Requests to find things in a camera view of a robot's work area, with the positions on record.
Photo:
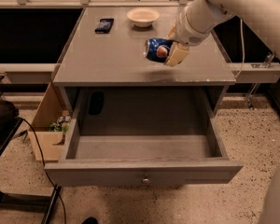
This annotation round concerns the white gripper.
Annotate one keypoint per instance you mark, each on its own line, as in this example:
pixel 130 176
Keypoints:
pixel 186 32

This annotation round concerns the blue pepsi can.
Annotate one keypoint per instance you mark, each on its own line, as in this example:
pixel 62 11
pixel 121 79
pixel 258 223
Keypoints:
pixel 157 49

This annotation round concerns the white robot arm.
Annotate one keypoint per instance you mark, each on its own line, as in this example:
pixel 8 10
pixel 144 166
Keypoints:
pixel 263 18

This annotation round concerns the grey cabinet counter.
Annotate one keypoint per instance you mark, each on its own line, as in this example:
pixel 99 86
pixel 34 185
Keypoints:
pixel 116 58

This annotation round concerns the grey open top drawer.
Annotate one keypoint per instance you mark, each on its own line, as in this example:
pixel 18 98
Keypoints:
pixel 120 135

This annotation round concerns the round metal drawer knob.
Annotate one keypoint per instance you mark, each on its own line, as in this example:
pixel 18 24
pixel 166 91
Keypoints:
pixel 145 180

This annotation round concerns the white bowl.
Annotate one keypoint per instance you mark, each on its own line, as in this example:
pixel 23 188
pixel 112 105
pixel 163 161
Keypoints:
pixel 143 17

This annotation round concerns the dark blue snack packet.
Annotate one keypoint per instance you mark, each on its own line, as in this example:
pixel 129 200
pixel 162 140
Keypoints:
pixel 104 26

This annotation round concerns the items in cardboard box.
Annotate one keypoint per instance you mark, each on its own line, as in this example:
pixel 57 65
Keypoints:
pixel 61 124

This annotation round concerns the cardboard box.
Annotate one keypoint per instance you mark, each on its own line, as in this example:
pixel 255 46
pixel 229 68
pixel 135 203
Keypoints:
pixel 47 145

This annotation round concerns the black bag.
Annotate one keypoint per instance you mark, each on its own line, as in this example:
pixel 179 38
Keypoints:
pixel 7 113

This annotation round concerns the black table at left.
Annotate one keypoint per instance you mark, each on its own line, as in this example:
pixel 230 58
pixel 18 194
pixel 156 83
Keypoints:
pixel 27 194

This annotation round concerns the black shoe tip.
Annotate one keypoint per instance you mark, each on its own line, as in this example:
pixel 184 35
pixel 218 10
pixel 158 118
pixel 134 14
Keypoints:
pixel 90 220

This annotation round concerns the grey horizontal rail beam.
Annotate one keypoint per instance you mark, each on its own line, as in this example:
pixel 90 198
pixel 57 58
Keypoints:
pixel 42 73

